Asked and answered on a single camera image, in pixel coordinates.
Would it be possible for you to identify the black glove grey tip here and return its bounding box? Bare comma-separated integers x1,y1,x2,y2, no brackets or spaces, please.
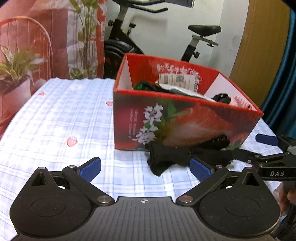
145,135,233,177

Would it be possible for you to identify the pink knitted cloth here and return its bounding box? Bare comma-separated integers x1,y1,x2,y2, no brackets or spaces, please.
230,96,252,109

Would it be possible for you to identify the black eye mask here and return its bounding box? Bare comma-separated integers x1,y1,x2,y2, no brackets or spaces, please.
212,93,231,104

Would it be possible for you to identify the person's right hand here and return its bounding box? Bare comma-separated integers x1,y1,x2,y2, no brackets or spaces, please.
273,182,296,213

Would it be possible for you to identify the blue curtain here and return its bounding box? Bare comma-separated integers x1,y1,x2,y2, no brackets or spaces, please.
261,1,295,138

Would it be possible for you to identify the wooden door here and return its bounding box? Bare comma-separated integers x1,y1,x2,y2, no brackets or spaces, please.
230,1,290,107

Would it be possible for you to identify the plaid strawberry tablecloth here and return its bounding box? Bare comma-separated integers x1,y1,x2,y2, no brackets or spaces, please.
0,78,287,239

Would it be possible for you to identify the red strawberry cardboard box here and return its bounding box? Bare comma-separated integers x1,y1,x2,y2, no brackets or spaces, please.
113,54,263,151

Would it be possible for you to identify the green item in box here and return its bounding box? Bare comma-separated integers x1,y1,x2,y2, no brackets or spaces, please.
133,81,145,90

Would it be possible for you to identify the printed plant backdrop banner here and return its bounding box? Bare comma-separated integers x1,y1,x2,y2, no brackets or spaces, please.
1,1,107,132

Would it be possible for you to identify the black exercise bike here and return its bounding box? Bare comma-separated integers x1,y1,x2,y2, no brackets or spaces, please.
103,1,222,78

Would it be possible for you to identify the dark window frame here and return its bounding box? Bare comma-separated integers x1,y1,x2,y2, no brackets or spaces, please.
165,0,195,8

